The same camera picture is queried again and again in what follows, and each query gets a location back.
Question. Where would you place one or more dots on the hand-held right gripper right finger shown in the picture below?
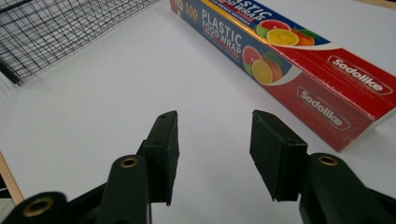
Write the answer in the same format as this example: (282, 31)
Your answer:
(280, 155)

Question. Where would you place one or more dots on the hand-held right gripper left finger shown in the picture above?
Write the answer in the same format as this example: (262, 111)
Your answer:
(162, 149)

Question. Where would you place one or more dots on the plastic wrap box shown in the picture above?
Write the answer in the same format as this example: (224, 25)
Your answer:
(311, 77)

